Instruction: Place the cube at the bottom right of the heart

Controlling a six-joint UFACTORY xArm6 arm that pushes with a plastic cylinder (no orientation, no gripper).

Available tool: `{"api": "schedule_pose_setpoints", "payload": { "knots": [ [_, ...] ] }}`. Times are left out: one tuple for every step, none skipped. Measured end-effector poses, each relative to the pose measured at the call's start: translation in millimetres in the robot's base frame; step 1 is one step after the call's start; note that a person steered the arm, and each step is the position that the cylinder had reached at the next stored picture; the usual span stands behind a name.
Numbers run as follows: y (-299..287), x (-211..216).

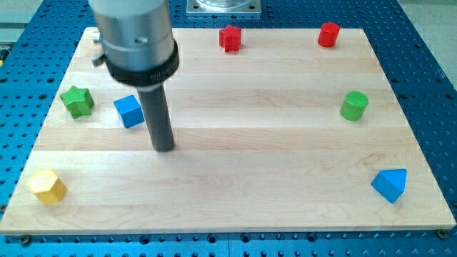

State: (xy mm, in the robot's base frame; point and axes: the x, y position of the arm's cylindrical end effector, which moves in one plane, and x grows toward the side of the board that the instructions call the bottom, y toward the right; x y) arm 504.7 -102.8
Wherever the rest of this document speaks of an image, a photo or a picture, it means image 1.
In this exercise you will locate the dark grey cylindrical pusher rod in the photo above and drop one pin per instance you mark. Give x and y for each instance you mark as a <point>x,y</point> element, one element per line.
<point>156,114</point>

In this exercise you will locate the blue wooden cube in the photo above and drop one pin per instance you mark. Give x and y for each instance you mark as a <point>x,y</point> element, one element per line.
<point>129,111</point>

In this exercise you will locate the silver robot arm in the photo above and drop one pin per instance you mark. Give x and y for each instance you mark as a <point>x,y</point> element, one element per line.
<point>139,50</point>

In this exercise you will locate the green wooden star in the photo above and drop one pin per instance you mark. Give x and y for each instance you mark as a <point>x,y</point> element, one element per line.
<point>78,101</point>

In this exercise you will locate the red wooden star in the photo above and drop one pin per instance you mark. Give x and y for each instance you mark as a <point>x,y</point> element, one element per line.
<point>230,38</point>

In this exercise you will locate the light wooden board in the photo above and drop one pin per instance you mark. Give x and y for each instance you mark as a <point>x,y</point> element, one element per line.
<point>260,145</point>

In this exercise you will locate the yellow wooden hexagon block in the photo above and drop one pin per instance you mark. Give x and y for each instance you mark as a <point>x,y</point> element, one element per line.
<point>47,186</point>

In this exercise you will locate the red wooden cylinder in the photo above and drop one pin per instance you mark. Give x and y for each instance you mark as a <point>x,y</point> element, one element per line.
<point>328,34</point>

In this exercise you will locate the green wooden cylinder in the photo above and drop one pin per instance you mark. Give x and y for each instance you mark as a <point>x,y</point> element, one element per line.
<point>354,105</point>

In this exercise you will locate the blue wooden triangular prism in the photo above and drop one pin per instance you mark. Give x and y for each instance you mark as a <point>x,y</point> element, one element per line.
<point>390,184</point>

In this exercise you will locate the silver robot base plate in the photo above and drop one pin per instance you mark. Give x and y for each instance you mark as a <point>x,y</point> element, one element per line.
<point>223,6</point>

